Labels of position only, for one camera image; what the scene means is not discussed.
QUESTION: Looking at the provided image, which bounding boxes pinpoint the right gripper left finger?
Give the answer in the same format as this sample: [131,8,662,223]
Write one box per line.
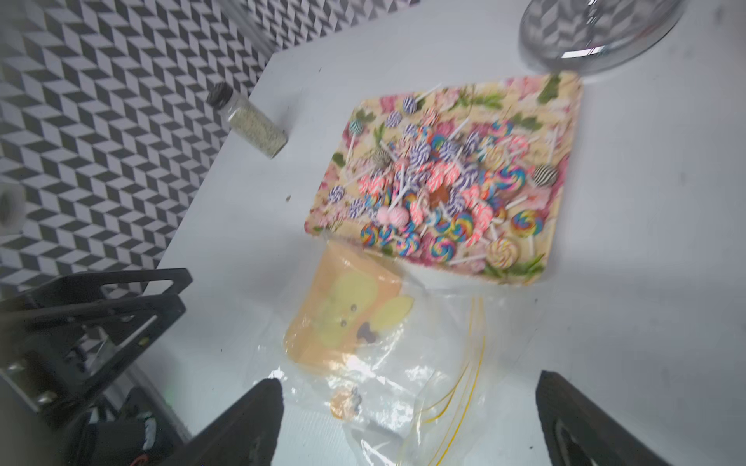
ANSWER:
[159,379,285,465]

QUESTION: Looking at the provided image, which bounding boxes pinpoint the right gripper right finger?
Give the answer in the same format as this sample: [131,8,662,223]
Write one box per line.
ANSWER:
[535,371,667,465]

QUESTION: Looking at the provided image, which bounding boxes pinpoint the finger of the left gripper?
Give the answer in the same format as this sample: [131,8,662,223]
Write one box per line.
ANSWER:
[1,268,192,318]
[1,294,186,428]

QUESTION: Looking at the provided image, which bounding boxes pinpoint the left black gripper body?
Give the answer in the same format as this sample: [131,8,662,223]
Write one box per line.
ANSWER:
[1,374,190,465]

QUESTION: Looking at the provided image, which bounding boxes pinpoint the clear ziploc bag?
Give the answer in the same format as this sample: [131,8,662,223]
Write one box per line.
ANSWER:
[247,238,549,466]

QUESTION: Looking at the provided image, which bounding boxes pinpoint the pile of colourful lollipop candies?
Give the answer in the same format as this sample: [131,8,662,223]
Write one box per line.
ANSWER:
[325,83,561,269]

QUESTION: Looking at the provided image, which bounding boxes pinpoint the small glass spice jar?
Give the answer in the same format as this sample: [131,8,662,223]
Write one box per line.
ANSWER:
[206,82,288,159]

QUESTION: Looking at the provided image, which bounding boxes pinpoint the floral rectangular tray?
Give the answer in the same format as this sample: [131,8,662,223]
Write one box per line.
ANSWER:
[304,72,584,287]

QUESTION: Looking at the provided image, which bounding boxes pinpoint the chrome glass holder stand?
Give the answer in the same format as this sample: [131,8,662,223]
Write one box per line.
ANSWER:
[519,0,688,75]

